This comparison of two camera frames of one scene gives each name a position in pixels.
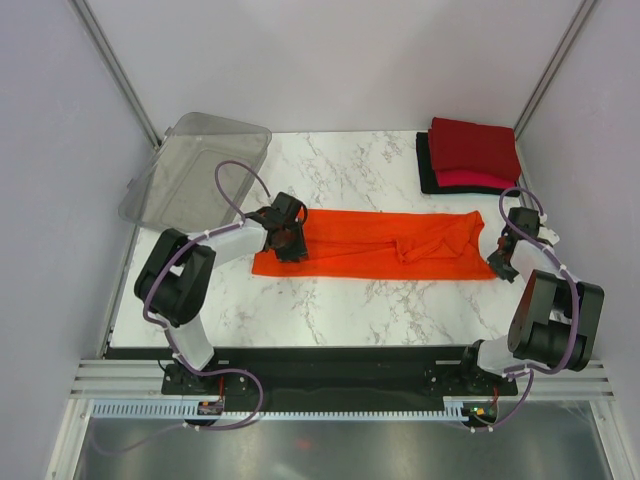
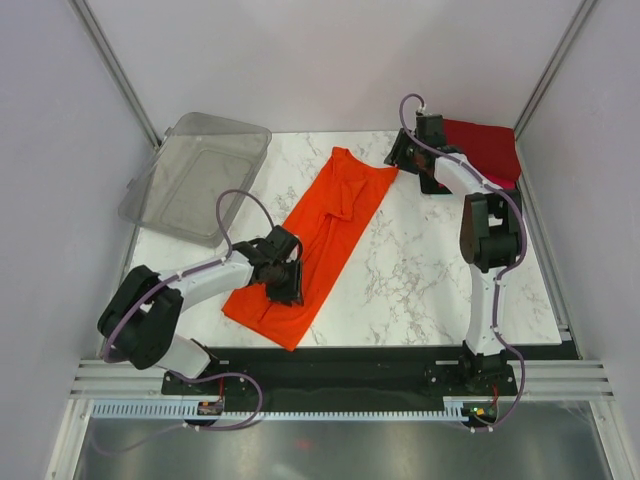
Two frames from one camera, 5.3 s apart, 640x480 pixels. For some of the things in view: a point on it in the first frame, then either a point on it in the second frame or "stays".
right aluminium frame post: x=584 y=9 stays
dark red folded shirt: x=458 y=145 stays
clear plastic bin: x=199 y=177 stays
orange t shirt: x=383 y=244 -> x=331 y=220
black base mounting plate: x=309 y=379 stays
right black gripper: x=503 y=272 -> x=395 y=155
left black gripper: x=298 y=251 -> x=293 y=291
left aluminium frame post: x=114 y=65 stays
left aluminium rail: x=115 y=379 stays
